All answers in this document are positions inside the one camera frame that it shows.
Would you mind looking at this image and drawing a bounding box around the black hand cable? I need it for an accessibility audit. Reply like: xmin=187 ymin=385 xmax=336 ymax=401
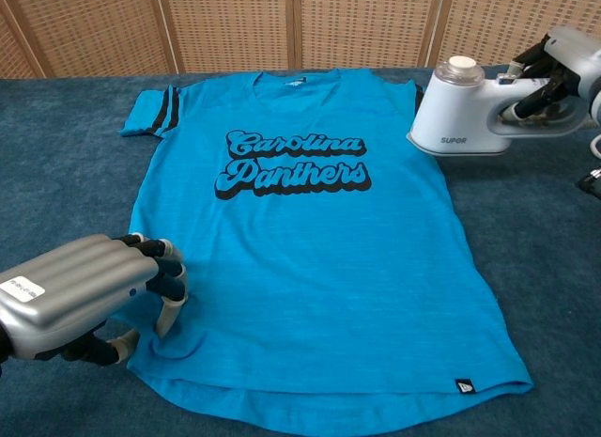
xmin=576 ymin=166 xmax=601 ymax=194

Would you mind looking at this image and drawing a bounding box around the blue Carolina Panthers t-shirt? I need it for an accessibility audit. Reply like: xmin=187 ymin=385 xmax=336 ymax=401
xmin=110 ymin=68 xmax=535 ymax=437

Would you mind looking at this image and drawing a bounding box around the teal plush table cloth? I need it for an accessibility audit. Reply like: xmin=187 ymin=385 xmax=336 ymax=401
xmin=0 ymin=63 xmax=601 ymax=437

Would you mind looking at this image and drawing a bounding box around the wicker folding screen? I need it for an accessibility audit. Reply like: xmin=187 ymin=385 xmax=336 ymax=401
xmin=0 ymin=0 xmax=601 ymax=80

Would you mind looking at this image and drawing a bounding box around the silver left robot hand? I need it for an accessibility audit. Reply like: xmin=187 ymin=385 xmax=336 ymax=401
xmin=0 ymin=233 xmax=190 ymax=366

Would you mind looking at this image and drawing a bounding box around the white handheld garment steamer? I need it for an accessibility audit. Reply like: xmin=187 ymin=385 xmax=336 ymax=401
xmin=406 ymin=55 xmax=593 ymax=157

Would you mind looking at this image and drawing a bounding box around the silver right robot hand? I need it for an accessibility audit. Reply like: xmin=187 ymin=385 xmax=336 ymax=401
xmin=500 ymin=25 xmax=601 ymax=128

